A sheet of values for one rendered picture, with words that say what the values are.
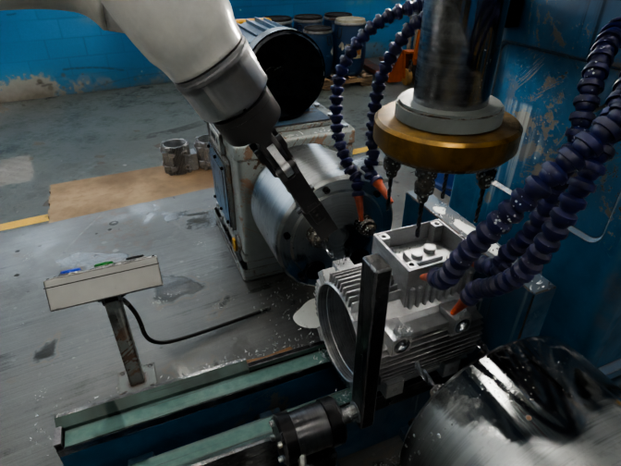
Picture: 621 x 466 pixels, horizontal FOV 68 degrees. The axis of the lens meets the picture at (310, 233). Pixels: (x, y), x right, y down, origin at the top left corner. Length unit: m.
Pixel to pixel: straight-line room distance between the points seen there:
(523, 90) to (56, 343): 1.01
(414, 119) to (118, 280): 0.52
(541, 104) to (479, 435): 0.47
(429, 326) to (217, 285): 0.63
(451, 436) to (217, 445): 0.35
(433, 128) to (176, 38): 0.29
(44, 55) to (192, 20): 5.64
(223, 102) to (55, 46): 5.60
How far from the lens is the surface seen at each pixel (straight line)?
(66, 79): 6.14
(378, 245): 0.69
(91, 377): 1.03
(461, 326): 0.70
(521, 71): 0.79
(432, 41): 0.56
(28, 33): 6.06
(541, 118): 0.76
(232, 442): 0.73
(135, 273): 0.80
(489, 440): 0.49
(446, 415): 0.51
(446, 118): 0.55
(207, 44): 0.48
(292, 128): 1.05
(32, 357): 1.13
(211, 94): 0.50
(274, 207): 0.86
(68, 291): 0.81
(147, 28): 0.47
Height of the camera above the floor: 1.52
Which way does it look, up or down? 33 degrees down
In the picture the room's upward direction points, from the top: straight up
